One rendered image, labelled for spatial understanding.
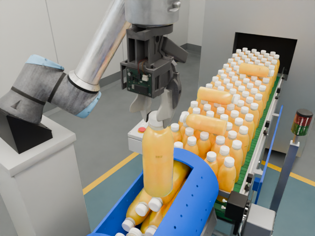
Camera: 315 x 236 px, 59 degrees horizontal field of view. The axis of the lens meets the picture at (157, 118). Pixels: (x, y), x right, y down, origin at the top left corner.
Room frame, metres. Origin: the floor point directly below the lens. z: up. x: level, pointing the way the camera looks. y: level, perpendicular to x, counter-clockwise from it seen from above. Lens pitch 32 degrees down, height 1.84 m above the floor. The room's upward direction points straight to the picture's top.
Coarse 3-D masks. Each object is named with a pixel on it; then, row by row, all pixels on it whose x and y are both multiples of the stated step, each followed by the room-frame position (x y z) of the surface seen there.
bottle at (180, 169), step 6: (174, 162) 0.74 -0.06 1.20; (180, 162) 0.74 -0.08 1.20; (174, 168) 0.71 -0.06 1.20; (180, 168) 0.71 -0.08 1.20; (186, 168) 0.73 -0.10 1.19; (174, 174) 0.68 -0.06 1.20; (180, 174) 0.69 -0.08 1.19; (186, 174) 0.71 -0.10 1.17; (174, 180) 0.66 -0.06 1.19; (180, 180) 0.67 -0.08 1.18; (174, 186) 0.64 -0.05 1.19; (174, 192) 0.63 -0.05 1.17; (156, 198) 0.59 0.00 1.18; (162, 198) 0.60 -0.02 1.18; (168, 198) 0.60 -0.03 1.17; (162, 204) 0.58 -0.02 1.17
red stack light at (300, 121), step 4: (296, 116) 0.98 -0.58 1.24; (300, 116) 0.97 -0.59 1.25; (312, 116) 0.97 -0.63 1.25; (296, 120) 0.98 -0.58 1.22; (300, 120) 0.96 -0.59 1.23; (304, 120) 0.96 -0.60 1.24; (308, 120) 0.95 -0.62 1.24; (300, 124) 0.96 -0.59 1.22; (304, 124) 0.95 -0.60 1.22; (308, 124) 0.96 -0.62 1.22
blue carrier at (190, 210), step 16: (176, 160) 0.72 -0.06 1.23; (192, 160) 0.72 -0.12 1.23; (192, 176) 0.65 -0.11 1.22; (208, 176) 0.69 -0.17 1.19; (128, 192) 0.69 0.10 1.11; (192, 192) 0.60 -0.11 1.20; (208, 192) 0.64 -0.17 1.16; (112, 208) 0.61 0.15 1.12; (176, 208) 0.53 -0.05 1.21; (192, 208) 0.55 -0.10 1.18; (208, 208) 0.60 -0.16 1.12; (112, 224) 0.59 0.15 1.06; (160, 224) 0.47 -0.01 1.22; (176, 224) 0.49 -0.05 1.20; (192, 224) 0.51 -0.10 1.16
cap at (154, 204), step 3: (150, 201) 0.58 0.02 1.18; (153, 201) 0.58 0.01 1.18; (156, 201) 0.58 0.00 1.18; (159, 201) 0.58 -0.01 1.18; (150, 204) 0.58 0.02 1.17; (153, 204) 0.58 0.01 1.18; (156, 204) 0.57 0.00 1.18; (159, 204) 0.58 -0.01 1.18; (150, 207) 0.58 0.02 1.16; (153, 207) 0.58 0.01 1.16; (156, 207) 0.57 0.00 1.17; (159, 207) 0.57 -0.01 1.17; (153, 210) 0.57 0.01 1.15; (156, 210) 0.57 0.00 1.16
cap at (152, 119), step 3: (153, 111) 0.52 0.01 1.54; (156, 111) 0.52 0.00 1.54; (150, 114) 0.50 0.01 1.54; (153, 114) 0.51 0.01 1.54; (156, 114) 0.51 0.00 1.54; (150, 117) 0.49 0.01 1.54; (153, 117) 0.49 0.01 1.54; (150, 120) 0.49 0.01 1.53; (153, 120) 0.49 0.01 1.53; (156, 120) 0.48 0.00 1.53; (162, 120) 0.49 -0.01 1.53; (150, 123) 0.49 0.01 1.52; (153, 123) 0.49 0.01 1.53; (156, 123) 0.48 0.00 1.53; (159, 123) 0.48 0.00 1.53; (162, 123) 0.49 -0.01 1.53
